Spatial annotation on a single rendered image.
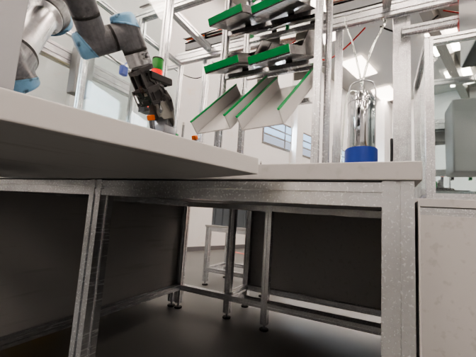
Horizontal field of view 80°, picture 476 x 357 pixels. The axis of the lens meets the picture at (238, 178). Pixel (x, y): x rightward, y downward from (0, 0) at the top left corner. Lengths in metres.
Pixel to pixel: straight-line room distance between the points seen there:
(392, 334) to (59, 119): 0.52
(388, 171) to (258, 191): 0.23
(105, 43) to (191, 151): 0.64
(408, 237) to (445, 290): 0.77
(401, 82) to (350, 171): 1.53
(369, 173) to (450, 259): 0.79
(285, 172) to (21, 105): 0.39
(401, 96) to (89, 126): 1.81
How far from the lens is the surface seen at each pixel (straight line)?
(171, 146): 0.38
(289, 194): 0.54
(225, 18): 0.99
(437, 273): 1.26
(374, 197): 0.51
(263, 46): 1.02
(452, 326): 1.30
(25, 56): 1.00
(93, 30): 0.96
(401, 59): 2.07
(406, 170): 0.51
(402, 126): 1.91
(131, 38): 0.99
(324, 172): 0.51
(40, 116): 0.33
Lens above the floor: 0.76
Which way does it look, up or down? 7 degrees up
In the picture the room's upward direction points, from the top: 4 degrees clockwise
